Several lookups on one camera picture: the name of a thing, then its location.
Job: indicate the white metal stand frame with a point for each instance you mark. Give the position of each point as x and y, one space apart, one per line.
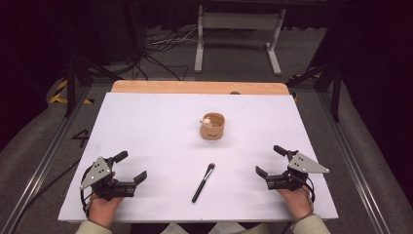
238 21

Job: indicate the aluminium floor rail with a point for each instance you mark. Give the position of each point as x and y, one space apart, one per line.
48 152
350 156

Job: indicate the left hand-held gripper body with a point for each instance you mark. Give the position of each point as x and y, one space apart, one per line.
99 170

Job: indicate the small beige figurine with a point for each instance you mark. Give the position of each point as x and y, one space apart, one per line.
206 122

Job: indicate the black makeup brush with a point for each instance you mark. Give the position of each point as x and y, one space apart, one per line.
203 183

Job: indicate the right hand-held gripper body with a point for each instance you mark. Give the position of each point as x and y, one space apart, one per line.
303 165

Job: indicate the person's right hand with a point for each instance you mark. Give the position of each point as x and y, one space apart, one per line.
298 203

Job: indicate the round wooden cup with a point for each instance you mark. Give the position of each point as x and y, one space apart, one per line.
212 131

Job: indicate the white table mat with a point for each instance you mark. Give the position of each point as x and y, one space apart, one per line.
181 156

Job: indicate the person's left hand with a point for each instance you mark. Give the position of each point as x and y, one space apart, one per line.
102 211

